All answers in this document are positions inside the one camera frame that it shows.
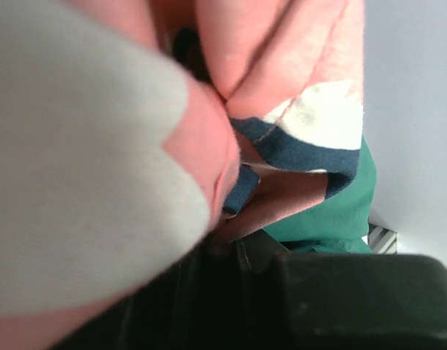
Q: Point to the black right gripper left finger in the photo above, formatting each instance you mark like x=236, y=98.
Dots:
x=193, y=305

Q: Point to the teal green cloth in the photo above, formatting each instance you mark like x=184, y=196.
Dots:
x=338, y=224

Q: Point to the pink navy white patterned cloth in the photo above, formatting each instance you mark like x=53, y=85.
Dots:
x=132, y=130

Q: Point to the white slotted cable duct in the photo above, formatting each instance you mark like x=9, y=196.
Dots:
x=381, y=240

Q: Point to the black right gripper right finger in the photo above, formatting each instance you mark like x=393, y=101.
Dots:
x=311, y=300

